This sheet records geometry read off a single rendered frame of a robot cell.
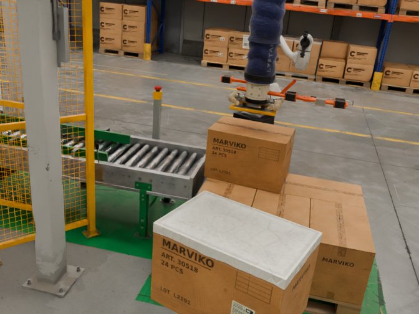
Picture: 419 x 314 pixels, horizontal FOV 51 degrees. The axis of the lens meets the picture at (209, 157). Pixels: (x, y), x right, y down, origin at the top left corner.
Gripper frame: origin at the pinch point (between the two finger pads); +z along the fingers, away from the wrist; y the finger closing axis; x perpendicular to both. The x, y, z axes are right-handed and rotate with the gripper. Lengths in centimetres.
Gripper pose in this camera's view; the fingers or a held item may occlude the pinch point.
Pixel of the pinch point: (303, 45)
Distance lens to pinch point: 344.3
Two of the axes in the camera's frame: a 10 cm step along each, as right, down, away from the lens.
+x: -9.6, -1.8, 2.2
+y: -0.8, 9.2, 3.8
